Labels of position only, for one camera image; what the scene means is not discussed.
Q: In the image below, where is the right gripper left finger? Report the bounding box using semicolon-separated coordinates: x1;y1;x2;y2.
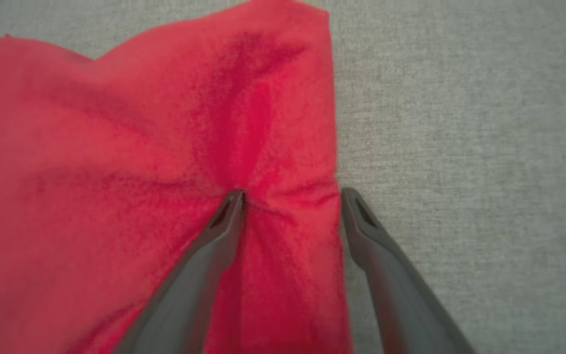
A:
113;189;247;354

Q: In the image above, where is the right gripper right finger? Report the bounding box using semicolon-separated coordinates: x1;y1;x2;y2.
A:
340;188;475;354

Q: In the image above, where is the red Bulls 23 jersey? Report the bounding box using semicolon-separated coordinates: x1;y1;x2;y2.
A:
0;0;352;354

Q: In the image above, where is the grey fabric sofa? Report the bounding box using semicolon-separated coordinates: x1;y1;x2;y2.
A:
0;0;566;354

